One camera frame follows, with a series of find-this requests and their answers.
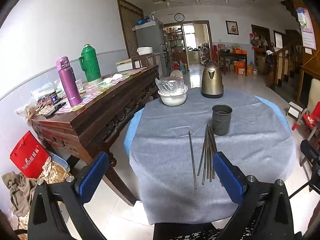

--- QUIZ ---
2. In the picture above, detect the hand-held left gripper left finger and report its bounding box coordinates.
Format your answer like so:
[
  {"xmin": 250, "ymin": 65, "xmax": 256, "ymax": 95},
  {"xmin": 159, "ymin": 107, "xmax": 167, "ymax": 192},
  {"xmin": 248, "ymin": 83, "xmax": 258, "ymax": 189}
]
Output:
[{"xmin": 27, "ymin": 151, "xmax": 110, "ymax": 240}]

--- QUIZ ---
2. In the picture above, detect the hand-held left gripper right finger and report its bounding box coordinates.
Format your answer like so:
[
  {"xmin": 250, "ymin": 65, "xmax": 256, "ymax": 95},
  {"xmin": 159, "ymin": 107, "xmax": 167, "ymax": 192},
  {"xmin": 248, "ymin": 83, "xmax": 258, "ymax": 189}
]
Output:
[{"xmin": 212, "ymin": 151, "xmax": 295, "ymax": 240}]

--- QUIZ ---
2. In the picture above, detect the bundle of dark chopsticks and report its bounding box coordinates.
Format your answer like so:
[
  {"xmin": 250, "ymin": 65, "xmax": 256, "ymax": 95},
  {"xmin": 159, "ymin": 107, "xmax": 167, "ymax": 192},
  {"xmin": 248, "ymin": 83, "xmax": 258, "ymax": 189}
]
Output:
[{"xmin": 197, "ymin": 124, "xmax": 224, "ymax": 187}]

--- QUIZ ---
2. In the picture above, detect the dark metal chopstick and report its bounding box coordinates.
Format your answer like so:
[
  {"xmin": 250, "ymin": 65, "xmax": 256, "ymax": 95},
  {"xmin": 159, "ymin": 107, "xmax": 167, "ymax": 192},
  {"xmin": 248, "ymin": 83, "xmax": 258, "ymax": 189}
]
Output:
[{"xmin": 188, "ymin": 131, "xmax": 197, "ymax": 189}]

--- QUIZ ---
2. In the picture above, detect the grey perforated metal utensil holder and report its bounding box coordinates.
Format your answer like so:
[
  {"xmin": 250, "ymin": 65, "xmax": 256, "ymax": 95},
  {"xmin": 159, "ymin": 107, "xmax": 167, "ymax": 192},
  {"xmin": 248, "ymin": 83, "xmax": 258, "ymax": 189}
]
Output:
[{"xmin": 212, "ymin": 104, "xmax": 233, "ymax": 136}]

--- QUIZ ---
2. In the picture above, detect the light blue plastic basin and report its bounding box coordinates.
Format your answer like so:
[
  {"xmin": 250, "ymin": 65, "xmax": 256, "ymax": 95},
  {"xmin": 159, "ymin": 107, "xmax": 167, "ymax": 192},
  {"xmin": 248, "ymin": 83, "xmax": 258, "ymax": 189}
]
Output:
[{"xmin": 37, "ymin": 152, "xmax": 72, "ymax": 180}]

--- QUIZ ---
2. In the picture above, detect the red plastic chair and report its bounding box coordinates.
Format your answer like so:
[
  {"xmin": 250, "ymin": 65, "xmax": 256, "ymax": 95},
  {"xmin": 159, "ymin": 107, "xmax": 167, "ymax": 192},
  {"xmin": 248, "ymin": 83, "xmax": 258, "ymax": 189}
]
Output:
[{"xmin": 291, "ymin": 109, "xmax": 320, "ymax": 140}]

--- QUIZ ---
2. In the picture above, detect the carved dark wooden sideboard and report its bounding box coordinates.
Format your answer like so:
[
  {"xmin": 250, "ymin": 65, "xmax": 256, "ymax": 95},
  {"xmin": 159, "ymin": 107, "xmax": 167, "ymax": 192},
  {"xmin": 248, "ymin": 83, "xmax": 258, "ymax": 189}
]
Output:
[{"xmin": 31, "ymin": 65, "xmax": 160, "ymax": 207}]

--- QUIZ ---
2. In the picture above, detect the white step stool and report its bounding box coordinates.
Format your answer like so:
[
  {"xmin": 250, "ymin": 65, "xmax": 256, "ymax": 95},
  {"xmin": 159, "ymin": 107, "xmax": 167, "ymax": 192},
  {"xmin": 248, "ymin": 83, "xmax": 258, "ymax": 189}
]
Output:
[{"xmin": 286, "ymin": 101, "xmax": 304, "ymax": 119}]

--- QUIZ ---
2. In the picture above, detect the blue table cover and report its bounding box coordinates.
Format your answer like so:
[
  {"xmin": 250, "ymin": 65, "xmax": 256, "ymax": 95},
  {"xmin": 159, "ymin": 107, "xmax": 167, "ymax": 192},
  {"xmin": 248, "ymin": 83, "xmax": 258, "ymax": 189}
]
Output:
[{"xmin": 124, "ymin": 96, "xmax": 293, "ymax": 155}]

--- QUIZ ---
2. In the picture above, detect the beige armchair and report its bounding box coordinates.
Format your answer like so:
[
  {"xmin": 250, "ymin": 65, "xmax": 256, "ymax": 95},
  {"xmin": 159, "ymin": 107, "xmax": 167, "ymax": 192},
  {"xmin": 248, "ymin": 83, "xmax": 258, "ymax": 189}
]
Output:
[{"xmin": 306, "ymin": 78, "xmax": 320, "ymax": 110}]

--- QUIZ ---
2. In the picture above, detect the red paper bag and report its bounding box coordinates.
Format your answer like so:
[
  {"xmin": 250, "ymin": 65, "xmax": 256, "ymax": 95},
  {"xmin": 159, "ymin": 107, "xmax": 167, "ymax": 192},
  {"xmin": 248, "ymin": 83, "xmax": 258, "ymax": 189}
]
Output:
[{"xmin": 9, "ymin": 131, "xmax": 52, "ymax": 178}]

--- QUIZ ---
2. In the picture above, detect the grey tablecloth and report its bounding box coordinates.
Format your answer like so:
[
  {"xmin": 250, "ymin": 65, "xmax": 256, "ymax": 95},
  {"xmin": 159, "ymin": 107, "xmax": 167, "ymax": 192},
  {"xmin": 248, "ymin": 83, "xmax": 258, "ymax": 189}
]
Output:
[{"xmin": 130, "ymin": 86, "xmax": 297, "ymax": 227}]

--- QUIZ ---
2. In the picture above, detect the beige rag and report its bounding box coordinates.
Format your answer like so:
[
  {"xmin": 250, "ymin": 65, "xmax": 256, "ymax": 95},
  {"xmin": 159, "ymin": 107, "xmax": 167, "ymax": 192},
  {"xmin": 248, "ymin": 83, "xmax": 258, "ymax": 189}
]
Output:
[{"xmin": 2, "ymin": 171, "xmax": 38, "ymax": 218}]

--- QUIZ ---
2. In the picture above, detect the checked cloth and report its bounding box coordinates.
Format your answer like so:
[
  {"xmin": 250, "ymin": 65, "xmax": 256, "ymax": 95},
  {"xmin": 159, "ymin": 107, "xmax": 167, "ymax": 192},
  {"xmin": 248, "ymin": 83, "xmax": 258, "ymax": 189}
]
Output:
[{"xmin": 37, "ymin": 67, "xmax": 148, "ymax": 113}]

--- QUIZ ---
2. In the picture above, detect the purple thermos bottle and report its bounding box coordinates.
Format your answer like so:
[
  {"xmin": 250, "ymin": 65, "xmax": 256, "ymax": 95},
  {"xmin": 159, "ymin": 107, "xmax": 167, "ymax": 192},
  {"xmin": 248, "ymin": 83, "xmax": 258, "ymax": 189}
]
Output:
[{"xmin": 56, "ymin": 56, "xmax": 83, "ymax": 107}]

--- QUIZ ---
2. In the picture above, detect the bronze electric kettle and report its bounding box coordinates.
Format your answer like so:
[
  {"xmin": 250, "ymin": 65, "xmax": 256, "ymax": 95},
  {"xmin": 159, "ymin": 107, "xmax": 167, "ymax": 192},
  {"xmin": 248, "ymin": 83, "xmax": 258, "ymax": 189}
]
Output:
[{"xmin": 201, "ymin": 61, "xmax": 224, "ymax": 99}]

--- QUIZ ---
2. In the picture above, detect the white crumpled tissue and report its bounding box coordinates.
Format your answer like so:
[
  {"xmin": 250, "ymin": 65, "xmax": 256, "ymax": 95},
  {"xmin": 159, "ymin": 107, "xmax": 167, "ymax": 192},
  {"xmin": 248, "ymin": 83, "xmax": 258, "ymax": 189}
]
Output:
[{"xmin": 104, "ymin": 74, "xmax": 123, "ymax": 84}]

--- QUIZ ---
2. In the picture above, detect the wooden stair railing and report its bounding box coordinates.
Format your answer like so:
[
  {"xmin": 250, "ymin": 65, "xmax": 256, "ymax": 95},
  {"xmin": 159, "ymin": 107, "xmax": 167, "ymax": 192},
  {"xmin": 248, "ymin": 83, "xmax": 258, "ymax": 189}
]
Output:
[{"xmin": 266, "ymin": 44, "xmax": 304, "ymax": 90}]

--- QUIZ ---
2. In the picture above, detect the clear plastic bag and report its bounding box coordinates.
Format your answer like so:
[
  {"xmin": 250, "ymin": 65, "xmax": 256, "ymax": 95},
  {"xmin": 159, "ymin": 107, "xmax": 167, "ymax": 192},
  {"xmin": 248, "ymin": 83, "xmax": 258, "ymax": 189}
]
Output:
[{"xmin": 155, "ymin": 74, "xmax": 188, "ymax": 96}]

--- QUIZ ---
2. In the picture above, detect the orange cardboard box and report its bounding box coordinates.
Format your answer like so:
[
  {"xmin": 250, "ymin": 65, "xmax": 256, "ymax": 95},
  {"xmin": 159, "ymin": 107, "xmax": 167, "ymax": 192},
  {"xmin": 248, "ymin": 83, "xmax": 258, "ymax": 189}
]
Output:
[{"xmin": 236, "ymin": 60, "xmax": 248, "ymax": 75}]

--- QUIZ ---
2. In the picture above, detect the green thermos jug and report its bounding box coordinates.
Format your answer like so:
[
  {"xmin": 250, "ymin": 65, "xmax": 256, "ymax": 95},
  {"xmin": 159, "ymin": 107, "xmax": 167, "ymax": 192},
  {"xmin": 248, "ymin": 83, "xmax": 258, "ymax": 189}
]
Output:
[{"xmin": 79, "ymin": 44, "xmax": 102, "ymax": 82}]

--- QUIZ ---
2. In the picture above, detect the white chest freezer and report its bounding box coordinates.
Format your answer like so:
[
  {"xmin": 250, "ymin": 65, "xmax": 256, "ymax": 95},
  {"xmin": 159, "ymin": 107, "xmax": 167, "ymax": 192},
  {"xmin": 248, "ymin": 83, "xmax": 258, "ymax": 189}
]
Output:
[{"xmin": 115, "ymin": 52, "xmax": 160, "ymax": 72}]

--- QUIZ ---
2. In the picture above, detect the dark wooden side table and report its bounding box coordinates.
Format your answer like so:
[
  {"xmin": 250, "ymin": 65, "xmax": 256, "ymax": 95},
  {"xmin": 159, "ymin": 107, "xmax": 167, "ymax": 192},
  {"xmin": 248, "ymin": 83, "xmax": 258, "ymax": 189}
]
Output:
[{"xmin": 217, "ymin": 49, "xmax": 248, "ymax": 75}]

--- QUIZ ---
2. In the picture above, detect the wooden chair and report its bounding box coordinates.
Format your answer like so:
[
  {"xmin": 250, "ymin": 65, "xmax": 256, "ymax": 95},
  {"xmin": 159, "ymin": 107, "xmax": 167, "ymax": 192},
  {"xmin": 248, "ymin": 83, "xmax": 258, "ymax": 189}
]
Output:
[{"xmin": 131, "ymin": 53, "xmax": 157, "ymax": 69}]

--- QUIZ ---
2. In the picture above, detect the glass display shelf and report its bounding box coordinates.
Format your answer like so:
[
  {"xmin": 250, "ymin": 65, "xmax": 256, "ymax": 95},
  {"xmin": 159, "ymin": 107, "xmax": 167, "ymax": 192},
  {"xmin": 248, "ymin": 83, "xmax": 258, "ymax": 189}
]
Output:
[{"xmin": 164, "ymin": 25, "xmax": 184, "ymax": 70}]

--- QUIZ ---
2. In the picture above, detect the framed flower picture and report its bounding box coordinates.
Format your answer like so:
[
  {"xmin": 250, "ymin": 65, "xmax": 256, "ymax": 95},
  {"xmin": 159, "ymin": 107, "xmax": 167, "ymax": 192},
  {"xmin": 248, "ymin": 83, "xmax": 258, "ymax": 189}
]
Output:
[{"xmin": 226, "ymin": 20, "xmax": 239, "ymax": 35}]

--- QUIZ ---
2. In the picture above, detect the grey refrigerator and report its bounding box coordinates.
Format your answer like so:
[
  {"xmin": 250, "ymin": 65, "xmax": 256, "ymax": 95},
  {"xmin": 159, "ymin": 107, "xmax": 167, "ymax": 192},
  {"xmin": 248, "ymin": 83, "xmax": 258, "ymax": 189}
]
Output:
[{"xmin": 135, "ymin": 19, "xmax": 168, "ymax": 73}]

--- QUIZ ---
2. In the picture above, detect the brown wooden door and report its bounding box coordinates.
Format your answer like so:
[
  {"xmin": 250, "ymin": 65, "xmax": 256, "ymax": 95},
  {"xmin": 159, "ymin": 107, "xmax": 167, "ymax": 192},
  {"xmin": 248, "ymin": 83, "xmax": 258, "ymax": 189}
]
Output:
[{"xmin": 117, "ymin": 0, "xmax": 144, "ymax": 58}]

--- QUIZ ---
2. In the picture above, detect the pink wall calendar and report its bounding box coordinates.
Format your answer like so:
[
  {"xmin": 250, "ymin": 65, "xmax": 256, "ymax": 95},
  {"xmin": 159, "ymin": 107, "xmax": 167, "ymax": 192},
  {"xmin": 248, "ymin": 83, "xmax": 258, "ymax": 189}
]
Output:
[{"xmin": 297, "ymin": 8, "xmax": 317, "ymax": 50}]

